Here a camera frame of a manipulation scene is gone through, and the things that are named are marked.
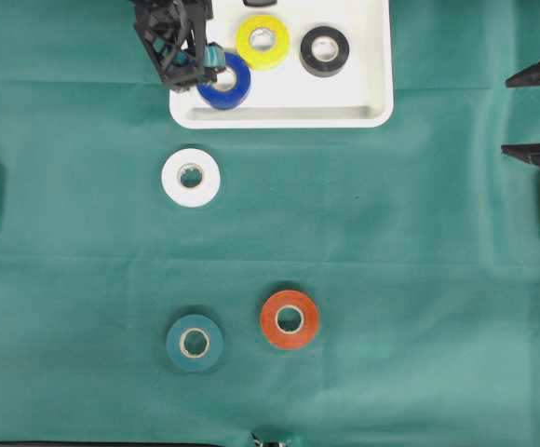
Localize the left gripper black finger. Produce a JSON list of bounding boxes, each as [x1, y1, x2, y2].
[[133, 0, 226, 92]]

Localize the metal clamp at table edge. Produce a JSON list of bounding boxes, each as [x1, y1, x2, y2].
[[251, 430, 293, 447]]

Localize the black tape roll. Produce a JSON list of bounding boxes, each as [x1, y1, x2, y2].
[[300, 26, 350, 77]]

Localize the blue tape roll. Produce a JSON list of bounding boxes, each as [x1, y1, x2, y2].
[[196, 52, 251, 110]]

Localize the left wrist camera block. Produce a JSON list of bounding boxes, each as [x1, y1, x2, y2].
[[243, 0, 277, 7]]

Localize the yellow tape roll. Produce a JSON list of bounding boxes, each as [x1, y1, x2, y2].
[[236, 15, 290, 71]]

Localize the teal green tape roll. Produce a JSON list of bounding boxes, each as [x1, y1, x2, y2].
[[166, 314, 224, 373]]

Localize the green table cloth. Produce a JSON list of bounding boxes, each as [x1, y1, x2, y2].
[[0, 1, 540, 446]]

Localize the white tape roll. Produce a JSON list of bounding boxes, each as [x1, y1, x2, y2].
[[161, 148, 221, 208]]

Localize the orange tape roll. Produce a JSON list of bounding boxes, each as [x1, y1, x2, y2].
[[260, 290, 320, 350]]

